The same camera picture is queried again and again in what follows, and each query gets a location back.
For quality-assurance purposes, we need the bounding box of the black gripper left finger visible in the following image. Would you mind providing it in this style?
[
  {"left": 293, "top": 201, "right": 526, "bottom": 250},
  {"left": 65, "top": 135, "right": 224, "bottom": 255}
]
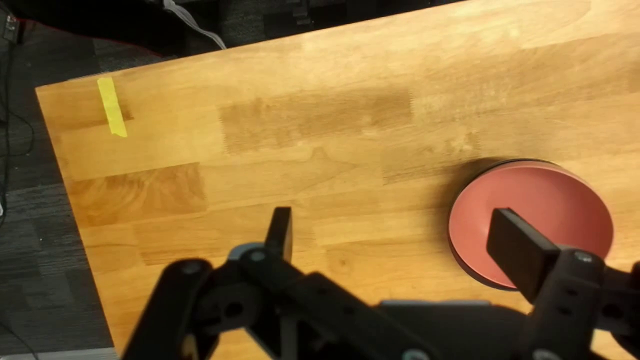
[{"left": 121, "top": 203, "right": 436, "bottom": 360}]

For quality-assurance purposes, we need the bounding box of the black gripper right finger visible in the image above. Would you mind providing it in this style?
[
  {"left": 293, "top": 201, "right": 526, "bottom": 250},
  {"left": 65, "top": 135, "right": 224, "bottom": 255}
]
[{"left": 484, "top": 206, "right": 640, "bottom": 360}]

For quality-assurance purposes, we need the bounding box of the orange bowl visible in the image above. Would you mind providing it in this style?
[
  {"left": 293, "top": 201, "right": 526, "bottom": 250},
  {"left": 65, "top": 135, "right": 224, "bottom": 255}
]
[{"left": 447, "top": 158, "right": 616, "bottom": 289}]

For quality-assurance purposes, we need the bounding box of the yellow tape strip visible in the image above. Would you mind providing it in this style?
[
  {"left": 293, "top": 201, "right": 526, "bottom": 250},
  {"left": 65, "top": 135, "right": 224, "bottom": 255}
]
[{"left": 96, "top": 76, "right": 130, "bottom": 139}]

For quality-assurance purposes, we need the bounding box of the white cable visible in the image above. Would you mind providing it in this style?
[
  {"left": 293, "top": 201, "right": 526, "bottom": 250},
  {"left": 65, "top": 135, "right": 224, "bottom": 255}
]
[{"left": 162, "top": 0, "right": 230, "bottom": 52}]

